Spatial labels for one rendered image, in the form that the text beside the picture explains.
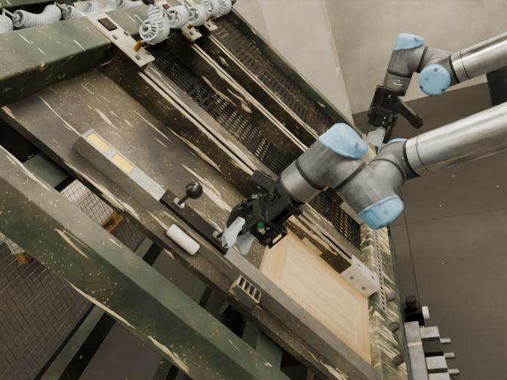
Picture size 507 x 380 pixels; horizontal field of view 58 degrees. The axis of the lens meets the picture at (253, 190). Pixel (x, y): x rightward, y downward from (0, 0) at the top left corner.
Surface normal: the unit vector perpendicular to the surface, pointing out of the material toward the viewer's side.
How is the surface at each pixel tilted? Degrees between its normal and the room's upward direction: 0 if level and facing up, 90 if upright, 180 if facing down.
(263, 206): 60
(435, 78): 90
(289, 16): 90
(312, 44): 90
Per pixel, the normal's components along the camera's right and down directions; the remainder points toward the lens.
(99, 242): 0.65, -0.61
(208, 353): -0.18, 0.44
